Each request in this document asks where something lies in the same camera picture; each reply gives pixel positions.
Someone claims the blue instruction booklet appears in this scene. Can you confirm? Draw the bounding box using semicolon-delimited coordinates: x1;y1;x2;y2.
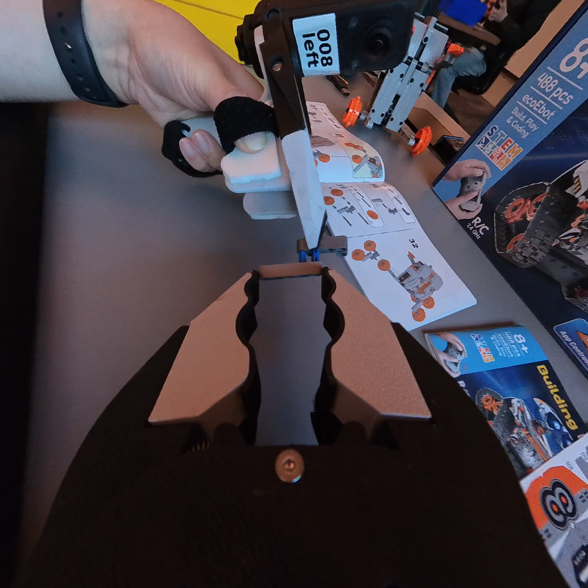
425;325;588;478

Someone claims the person's left hand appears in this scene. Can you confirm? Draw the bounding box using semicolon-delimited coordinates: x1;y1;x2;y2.
83;0;269;172

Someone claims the open white instruction booklet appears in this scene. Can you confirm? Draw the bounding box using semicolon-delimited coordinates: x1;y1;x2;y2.
303;101;477;331

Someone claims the small black box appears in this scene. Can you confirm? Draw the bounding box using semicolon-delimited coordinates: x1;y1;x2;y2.
434;135;469;164

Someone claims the grey holed beam with blue pin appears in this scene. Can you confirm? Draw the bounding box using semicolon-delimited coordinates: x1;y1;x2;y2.
295;235;349;263

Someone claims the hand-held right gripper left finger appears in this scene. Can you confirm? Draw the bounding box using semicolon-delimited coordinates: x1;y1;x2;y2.
148;271;261;446

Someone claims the robot sticker sheet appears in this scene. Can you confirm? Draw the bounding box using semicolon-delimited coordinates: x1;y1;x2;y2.
519;432;588;588

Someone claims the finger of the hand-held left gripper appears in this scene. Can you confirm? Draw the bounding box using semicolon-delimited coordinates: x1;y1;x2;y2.
243;188;300;221
280;130;329;252

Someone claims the grey desk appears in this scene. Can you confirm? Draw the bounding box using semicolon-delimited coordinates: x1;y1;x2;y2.
23;69;588;588

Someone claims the short grey toy beam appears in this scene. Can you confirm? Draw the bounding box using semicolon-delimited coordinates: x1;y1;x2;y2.
256;264;325;279

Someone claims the yellow plastic bin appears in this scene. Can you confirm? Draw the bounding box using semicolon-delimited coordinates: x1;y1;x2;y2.
156;0;259;62

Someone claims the robot kit box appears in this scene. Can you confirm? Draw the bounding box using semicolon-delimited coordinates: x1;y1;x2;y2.
432;0;588;382

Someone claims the black wrist band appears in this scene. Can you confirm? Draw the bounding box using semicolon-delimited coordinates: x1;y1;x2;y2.
43;0;130;109

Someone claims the person's left forearm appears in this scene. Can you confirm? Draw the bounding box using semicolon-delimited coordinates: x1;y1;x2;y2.
0;0;79;103

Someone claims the orange toy gear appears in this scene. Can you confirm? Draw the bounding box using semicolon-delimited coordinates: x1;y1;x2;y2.
342;96;364;128
409;126;434;156

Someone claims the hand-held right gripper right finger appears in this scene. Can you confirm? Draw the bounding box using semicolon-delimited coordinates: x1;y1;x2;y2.
312;267;432;444

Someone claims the partly built toy robot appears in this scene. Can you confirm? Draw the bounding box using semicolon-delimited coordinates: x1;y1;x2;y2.
365;14;453;132

